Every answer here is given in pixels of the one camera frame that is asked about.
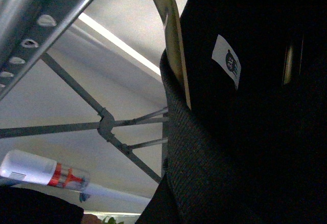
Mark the wooden clothes hanger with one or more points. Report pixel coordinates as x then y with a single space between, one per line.
169 15

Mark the black printed t-shirt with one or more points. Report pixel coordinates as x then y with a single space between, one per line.
251 145

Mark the perforated metal rack beam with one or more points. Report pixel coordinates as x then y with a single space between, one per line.
28 29

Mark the grey ceiling truss frame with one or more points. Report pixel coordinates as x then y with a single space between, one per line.
104 127

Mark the white spray bottle red nozzle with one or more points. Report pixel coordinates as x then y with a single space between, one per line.
31 168

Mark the green plant leaves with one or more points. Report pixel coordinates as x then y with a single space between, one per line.
111 220

